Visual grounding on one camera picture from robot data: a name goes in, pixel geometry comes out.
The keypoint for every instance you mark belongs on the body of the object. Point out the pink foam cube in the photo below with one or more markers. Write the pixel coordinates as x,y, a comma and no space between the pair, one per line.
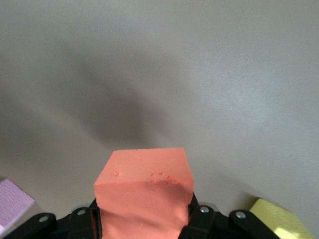
12,201

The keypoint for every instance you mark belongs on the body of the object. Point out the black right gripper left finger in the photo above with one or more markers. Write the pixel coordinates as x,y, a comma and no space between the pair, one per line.
79,224

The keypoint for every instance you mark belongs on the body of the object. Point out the orange foam cube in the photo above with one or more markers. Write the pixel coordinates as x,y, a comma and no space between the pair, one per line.
142,174

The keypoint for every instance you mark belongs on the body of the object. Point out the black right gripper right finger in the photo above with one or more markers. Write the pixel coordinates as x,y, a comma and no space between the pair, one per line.
204,221

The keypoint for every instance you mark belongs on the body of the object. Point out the yellow foam cube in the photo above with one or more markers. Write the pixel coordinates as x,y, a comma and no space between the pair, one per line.
276,219

